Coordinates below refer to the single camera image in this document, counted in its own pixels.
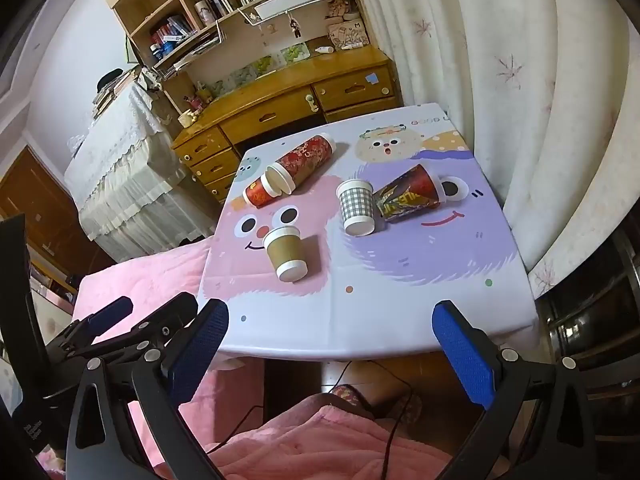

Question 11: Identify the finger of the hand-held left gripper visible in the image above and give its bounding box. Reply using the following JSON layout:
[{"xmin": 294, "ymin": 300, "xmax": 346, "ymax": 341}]
[
  {"xmin": 47, "ymin": 296, "xmax": 134, "ymax": 357},
  {"xmin": 100, "ymin": 292, "xmax": 199, "ymax": 361}
]

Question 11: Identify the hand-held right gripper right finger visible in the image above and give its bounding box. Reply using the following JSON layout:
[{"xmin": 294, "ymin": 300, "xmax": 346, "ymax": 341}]
[{"xmin": 431, "ymin": 300, "xmax": 599, "ymax": 480}]

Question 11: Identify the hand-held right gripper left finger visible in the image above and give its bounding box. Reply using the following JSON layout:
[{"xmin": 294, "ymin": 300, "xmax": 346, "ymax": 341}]
[{"xmin": 65, "ymin": 298, "xmax": 231, "ymax": 480}]

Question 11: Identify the brown paper cup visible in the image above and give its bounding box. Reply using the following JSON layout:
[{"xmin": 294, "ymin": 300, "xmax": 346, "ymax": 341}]
[{"xmin": 263, "ymin": 226, "xmax": 309, "ymax": 283}]

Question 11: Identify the small red paper cup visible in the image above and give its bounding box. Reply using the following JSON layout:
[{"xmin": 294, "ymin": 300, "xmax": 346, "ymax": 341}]
[{"xmin": 242, "ymin": 175, "xmax": 277, "ymax": 210}]

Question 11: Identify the colourful printed paper cup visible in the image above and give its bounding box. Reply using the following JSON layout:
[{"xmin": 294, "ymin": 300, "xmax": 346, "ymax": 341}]
[{"xmin": 372, "ymin": 162, "xmax": 447, "ymax": 224}]

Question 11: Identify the grey checked paper cup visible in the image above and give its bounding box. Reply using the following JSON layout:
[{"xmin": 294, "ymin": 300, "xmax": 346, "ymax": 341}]
[{"xmin": 335, "ymin": 178, "xmax": 376, "ymax": 237}]

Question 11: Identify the tall red patterned paper cup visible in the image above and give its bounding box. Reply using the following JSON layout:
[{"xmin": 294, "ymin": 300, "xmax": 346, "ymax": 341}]
[{"xmin": 264, "ymin": 132, "xmax": 336, "ymax": 196}]

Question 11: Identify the pink blanket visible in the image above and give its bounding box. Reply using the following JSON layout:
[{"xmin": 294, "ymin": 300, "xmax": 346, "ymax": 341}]
[{"xmin": 71, "ymin": 239, "xmax": 267, "ymax": 480}]

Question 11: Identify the floral slipper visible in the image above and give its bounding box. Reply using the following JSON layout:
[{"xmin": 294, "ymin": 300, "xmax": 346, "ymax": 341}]
[
  {"xmin": 387, "ymin": 392, "xmax": 425, "ymax": 422},
  {"xmin": 327, "ymin": 384, "xmax": 373, "ymax": 413}
]

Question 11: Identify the cartoon printed tablecloth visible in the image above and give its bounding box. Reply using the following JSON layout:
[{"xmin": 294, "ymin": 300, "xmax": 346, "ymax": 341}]
[{"xmin": 197, "ymin": 102, "xmax": 541, "ymax": 362}]

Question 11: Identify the brown wooden door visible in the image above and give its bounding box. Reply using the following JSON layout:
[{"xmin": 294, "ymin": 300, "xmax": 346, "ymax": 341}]
[{"xmin": 0, "ymin": 144, "xmax": 117, "ymax": 286}]

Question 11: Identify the white lace covered furniture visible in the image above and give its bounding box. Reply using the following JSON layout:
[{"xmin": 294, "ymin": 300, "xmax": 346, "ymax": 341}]
[{"xmin": 63, "ymin": 79, "xmax": 217, "ymax": 264}]

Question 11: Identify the dark cabinet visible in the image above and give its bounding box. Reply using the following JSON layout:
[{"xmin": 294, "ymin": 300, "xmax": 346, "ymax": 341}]
[{"xmin": 536, "ymin": 217, "xmax": 640, "ymax": 397}]

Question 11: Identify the person's pink fleece clothing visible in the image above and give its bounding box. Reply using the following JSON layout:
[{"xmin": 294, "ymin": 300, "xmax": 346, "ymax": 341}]
[{"xmin": 199, "ymin": 394, "xmax": 463, "ymax": 480}]

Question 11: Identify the stack of books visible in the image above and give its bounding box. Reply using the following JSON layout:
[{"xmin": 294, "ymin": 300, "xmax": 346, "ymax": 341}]
[{"xmin": 91, "ymin": 72, "xmax": 138, "ymax": 120}]

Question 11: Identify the wooden desk with drawers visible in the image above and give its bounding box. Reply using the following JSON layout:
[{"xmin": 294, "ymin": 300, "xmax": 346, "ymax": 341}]
[{"xmin": 170, "ymin": 44, "xmax": 404, "ymax": 206}]

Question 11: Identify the black hat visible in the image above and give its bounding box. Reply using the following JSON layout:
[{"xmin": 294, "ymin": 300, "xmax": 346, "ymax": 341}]
[{"xmin": 97, "ymin": 68, "xmax": 124, "ymax": 92}]

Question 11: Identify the white floral curtain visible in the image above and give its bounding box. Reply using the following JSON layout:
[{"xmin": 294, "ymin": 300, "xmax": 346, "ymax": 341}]
[{"xmin": 349, "ymin": 0, "xmax": 640, "ymax": 302}]

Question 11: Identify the wooden bookshelf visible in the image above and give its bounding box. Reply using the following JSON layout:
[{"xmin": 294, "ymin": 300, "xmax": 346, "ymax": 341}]
[{"xmin": 90, "ymin": 0, "xmax": 372, "ymax": 83}]

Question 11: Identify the printed canvas bag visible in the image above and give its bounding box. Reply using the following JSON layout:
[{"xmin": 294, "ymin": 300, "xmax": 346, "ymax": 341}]
[{"xmin": 326, "ymin": 19, "xmax": 372, "ymax": 52}]

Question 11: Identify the white storage box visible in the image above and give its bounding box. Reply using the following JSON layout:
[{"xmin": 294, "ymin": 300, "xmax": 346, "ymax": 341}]
[{"xmin": 253, "ymin": 0, "xmax": 327, "ymax": 22}]

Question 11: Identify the black cable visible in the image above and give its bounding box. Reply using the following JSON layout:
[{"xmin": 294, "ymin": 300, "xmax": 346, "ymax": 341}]
[{"xmin": 214, "ymin": 357, "xmax": 417, "ymax": 480}]

